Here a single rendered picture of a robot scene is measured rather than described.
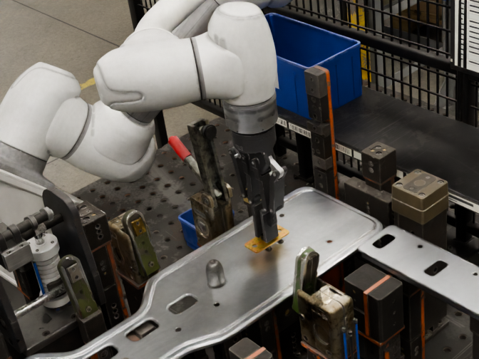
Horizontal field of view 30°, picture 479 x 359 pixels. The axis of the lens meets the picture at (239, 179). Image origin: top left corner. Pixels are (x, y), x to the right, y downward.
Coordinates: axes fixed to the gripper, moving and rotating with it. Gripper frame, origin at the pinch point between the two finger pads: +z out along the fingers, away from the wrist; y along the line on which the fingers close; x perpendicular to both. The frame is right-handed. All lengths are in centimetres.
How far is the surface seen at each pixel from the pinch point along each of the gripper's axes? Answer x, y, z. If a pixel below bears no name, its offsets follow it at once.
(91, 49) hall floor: 139, -320, 106
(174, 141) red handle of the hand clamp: -0.5, -24.7, -7.9
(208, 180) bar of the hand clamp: -1.7, -13.5, -4.0
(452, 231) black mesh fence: 57, -2, 36
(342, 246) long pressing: 9.5, 9.8, 6.4
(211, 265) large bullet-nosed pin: -13.3, 0.5, 1.9
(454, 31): 54, 0, -17
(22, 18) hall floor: 139, -401, 106
